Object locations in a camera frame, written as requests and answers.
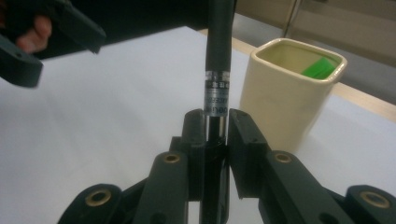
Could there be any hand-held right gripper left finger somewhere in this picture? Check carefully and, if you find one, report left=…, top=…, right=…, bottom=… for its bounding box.
left=134, top=108, right=207, bottom=224

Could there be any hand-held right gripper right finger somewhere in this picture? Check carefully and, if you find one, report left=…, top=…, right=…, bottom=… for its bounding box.
left=228, top=107, right=357, bottom=224

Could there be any cream square ceramic cup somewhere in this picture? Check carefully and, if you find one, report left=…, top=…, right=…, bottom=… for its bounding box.
left=238, top=37, right=348, bottom=154

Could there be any black pen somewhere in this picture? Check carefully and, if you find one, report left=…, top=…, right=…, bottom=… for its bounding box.
left=199, top=0, right=236, bottom=224

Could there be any black curtain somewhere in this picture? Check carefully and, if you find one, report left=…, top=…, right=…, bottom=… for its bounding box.
left=34, top=0, right=238, bottom=61

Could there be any white foam board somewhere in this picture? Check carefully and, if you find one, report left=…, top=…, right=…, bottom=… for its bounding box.
left=0, top=25, right=396, bottom=224

